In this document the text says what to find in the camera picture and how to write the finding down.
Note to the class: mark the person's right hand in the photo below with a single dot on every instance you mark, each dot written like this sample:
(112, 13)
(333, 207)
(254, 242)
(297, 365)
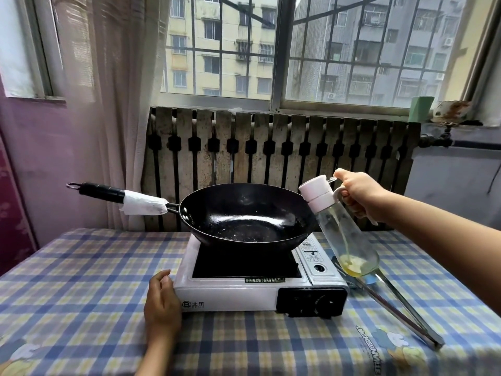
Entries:
(368, 197)

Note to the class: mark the person's left hand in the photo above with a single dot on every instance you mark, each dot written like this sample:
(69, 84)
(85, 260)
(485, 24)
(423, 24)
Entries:
(162, 309)

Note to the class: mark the person's right thumb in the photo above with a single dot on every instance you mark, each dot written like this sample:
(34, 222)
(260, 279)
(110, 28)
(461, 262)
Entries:
(342, 175)

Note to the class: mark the person's left thumb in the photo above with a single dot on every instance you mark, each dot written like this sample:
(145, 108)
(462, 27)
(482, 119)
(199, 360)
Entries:
(167, 281)

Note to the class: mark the clear oil bottle white cap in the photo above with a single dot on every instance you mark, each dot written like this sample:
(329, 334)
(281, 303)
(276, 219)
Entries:
(344, 234)

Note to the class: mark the person's right forearm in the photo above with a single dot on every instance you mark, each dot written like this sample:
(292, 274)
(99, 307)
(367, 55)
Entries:
(442, 234)

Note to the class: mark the person's left forearm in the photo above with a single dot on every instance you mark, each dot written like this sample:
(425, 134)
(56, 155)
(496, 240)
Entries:
(158, 358)

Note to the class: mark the white portable gas stove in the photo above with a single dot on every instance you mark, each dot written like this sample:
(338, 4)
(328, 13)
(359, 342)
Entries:
(235, 293)

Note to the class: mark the old cast iron radiator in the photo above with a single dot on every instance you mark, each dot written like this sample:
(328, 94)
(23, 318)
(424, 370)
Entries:
(274, 152)

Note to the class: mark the white paper towel wrap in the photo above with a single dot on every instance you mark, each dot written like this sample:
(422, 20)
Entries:
(143, 203)

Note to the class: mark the blue yellow checked tablecloth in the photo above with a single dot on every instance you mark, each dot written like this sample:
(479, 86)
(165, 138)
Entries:
(78, 301)

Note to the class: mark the radiator pipe valve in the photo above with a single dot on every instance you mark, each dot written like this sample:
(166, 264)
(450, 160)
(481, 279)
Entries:
(436, 138)

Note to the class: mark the green cup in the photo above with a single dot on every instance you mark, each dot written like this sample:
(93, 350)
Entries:
(420, 109)

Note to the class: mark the patterned ceramic bowl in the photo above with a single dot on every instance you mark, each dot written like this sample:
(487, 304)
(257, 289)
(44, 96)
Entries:
(450, 110)

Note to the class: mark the grey apartment building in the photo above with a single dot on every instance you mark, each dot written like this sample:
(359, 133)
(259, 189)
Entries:
(372, 50)

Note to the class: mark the dark horizontal pipe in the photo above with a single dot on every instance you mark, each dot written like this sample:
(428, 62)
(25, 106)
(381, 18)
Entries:
(477, 145)

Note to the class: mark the large window with metal bars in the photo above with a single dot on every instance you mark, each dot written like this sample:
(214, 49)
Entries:
(280, 50)

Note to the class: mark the metal kitchen tongs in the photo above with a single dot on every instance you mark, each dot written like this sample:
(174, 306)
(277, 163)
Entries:
(399, 309)

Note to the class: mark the purple patterned curtain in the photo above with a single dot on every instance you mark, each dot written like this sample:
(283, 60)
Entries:
(13, 215)

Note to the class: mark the sheer beige curtain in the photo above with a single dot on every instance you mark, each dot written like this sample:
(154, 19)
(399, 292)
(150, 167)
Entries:
(117, 113)

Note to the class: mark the yellow apartment building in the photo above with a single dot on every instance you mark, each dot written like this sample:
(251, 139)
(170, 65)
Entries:
(219, 46)

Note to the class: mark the small side window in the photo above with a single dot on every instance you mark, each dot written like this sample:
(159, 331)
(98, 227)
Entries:
(19, 43)

